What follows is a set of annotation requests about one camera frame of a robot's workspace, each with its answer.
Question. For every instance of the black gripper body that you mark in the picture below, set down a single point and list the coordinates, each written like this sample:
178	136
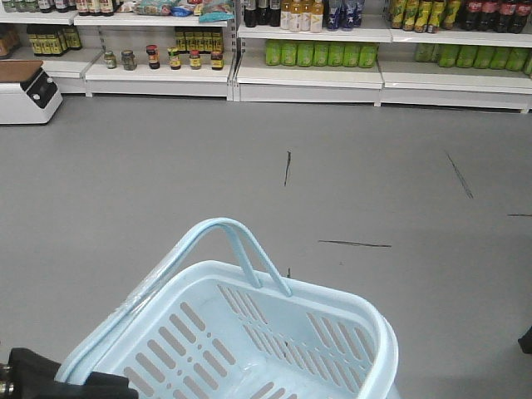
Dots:
8	378

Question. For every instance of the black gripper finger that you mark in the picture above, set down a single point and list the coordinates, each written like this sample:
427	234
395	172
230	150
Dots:
33	376

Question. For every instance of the light blue plastic basket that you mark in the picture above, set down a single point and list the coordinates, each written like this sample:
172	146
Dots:
216	319

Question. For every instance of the white store shelf unit left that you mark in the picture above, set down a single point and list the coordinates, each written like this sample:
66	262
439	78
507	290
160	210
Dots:
126	54

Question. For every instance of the white store shelf unit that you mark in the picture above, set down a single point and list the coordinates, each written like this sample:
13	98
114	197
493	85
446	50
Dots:
126	54
396	78

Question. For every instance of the white store shelf unit right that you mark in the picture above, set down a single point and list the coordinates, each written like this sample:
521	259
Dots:
396	78

